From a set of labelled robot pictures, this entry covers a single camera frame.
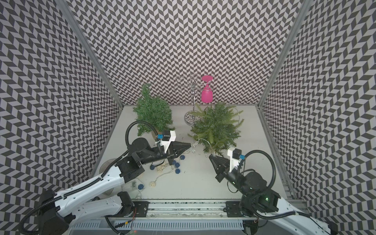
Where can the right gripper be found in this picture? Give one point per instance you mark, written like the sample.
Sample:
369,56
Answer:
222,166

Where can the clear glass dish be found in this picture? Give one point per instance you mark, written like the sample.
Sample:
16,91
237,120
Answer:
106,166

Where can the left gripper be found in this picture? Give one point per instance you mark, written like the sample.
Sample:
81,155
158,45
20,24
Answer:
171,153

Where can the chrome wire glass rack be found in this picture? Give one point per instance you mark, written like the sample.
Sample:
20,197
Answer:
191,83

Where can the garland battery box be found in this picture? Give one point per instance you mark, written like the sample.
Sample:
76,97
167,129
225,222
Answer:
131,186

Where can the light green christmas tree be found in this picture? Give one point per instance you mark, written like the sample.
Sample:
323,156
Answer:
216,126

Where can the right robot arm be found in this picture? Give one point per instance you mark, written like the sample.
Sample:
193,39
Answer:
261,201

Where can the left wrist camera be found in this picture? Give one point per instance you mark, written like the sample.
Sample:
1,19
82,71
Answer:
165,139

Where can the dark green small christmas tree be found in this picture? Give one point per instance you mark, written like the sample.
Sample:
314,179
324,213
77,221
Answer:
153,110

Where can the metal front rail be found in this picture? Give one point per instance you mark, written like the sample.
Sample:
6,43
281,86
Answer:
159,209

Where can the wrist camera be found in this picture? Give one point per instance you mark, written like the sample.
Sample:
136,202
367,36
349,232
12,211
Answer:
235,157
165,139

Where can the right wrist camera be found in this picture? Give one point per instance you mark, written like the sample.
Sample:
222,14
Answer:
235,157

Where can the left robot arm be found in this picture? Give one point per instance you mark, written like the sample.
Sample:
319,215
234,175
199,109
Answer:
56,212

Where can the pink plastic wine glass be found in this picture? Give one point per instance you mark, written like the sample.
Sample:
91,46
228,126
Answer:
207,93

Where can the blue and white ball garland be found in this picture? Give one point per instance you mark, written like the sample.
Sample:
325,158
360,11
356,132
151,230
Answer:
175,168

